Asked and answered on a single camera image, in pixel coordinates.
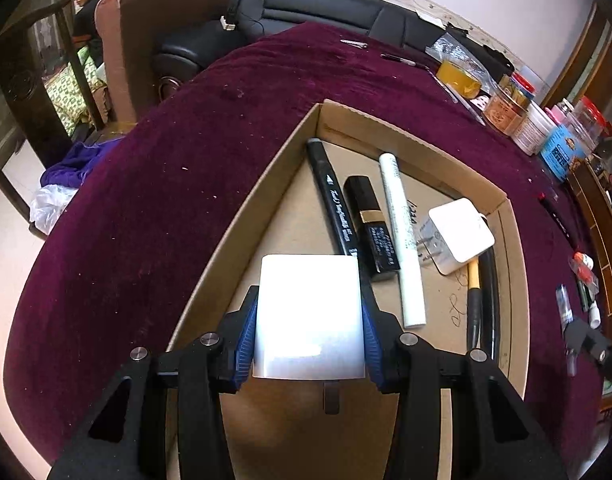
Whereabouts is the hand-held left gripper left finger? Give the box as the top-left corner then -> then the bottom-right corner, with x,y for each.
46,284 -> 259,480

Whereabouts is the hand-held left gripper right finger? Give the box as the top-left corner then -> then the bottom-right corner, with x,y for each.
361,287 -> 569,480

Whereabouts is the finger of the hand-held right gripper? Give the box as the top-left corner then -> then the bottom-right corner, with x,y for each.
564,318 -> 612,368

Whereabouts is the clear vial with blue neck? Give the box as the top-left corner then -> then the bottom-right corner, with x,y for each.
556,283 -> 577,377

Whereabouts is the black marker with grey cap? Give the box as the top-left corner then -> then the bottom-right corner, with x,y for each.
478,251 -> 502,362

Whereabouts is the yellow and black pen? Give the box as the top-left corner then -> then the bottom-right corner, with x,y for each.
465,259 -> 485,352

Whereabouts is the black lipstick tube gold band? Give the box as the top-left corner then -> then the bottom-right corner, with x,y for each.
343,174 -> 402,282

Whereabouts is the white marker pen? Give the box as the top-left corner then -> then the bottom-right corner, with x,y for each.
378,152 -> 428,330

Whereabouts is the cardboard box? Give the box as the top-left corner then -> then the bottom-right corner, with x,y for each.
163,99 -> 532,480

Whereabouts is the white cube charger with prongs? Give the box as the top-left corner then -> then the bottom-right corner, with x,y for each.
415,197 -> 496,277

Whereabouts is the large black art marker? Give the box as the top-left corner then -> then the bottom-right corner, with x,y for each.
305,137 -> 363,262

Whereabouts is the clear packet with red item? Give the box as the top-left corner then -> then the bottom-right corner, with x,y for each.
578,264 -> 600,292

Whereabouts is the black marker with red ends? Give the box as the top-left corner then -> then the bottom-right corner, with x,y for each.
537,192 -> 582,249

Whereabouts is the wooden side counter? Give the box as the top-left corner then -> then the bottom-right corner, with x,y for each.
564,4 -> 612,322

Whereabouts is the clear jar with blue label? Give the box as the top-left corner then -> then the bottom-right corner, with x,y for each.
538,110 -> 594,182

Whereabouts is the white plastic tub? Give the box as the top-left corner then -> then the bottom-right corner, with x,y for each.
510,102 -> 555,157

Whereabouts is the clear jar with red lid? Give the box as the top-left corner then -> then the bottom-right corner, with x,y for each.
570,96 -> 612,152

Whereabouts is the pink bottle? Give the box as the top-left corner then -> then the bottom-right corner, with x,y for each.
545,102 -> 570,127

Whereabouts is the white plastic bag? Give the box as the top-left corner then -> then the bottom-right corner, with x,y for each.
29,183 -> 80,237

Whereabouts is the jar with orange label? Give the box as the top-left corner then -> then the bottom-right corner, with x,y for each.
482,82 -> 534,137

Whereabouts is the purple cloth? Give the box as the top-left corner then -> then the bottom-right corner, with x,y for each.
40,137 -> 123,192

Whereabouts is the small white pen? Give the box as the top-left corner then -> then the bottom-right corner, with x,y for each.
456,91 -> 487,127

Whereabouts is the small jar with red lid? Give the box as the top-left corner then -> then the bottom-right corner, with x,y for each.
508,72 -> 537,107

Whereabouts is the yellow tape roll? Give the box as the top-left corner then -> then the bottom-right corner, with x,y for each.
435,58 -> 482,99

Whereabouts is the thin black pen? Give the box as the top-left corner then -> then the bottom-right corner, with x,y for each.
380,53 -> 433,69

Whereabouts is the clear plastic bag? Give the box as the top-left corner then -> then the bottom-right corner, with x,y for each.
425,32 -> 487,77

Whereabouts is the green patterned cushion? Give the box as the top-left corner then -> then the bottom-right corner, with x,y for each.
45,54 -> 110,132

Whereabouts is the dark wooden chair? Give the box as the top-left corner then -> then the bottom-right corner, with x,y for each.
0,0 -> 108,242

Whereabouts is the brown armchair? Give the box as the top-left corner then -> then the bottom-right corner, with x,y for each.
93,0 -> 239,127

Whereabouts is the black leather sofa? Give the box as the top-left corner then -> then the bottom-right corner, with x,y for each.
153,0 -> 515,102

